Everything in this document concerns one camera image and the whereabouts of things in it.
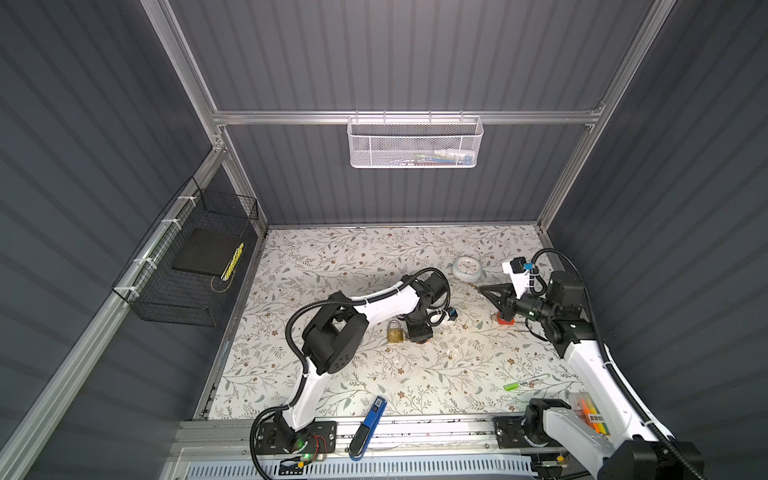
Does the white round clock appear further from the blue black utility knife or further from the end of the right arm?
the blue black utility knife

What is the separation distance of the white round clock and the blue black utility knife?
48cm

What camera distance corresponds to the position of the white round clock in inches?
41.1

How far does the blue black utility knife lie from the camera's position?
2.29ft
